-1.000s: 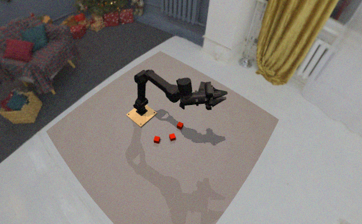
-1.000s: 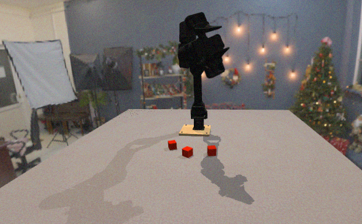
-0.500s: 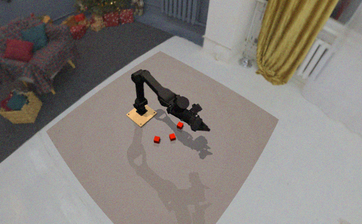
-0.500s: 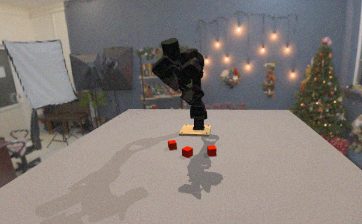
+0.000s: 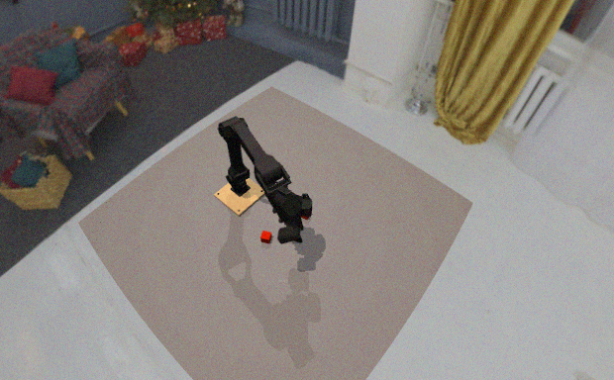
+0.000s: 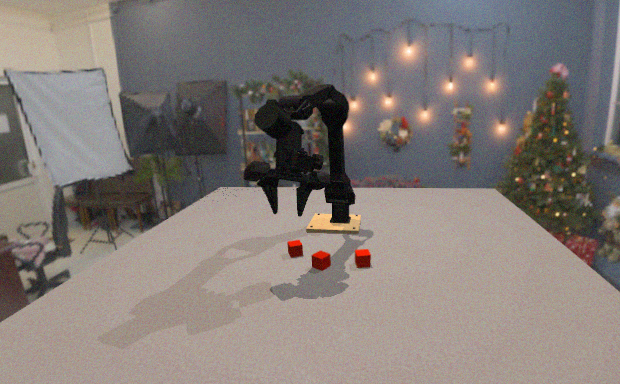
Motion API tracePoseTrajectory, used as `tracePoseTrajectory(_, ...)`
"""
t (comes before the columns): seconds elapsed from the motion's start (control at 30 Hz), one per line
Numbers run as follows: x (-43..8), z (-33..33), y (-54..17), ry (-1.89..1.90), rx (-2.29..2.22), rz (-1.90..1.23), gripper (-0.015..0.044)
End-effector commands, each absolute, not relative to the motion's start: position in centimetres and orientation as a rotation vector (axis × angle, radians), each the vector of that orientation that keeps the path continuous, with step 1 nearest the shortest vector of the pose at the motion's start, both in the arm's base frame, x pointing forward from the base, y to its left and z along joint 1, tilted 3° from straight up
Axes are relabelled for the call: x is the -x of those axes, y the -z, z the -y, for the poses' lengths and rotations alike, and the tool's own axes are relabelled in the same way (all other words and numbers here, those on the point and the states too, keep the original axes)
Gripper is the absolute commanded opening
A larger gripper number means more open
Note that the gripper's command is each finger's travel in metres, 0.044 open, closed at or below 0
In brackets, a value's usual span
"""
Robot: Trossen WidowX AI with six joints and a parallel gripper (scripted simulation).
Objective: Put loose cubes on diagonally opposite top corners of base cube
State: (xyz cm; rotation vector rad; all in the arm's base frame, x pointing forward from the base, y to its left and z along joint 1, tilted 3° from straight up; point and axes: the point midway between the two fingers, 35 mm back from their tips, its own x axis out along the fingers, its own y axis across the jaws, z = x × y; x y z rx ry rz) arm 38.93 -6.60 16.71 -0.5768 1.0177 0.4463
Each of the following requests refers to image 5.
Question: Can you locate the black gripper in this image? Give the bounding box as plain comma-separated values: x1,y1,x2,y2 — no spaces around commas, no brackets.
272,207,304,243

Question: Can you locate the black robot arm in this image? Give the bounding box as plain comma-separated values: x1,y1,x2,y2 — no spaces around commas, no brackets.
218,116,312,217

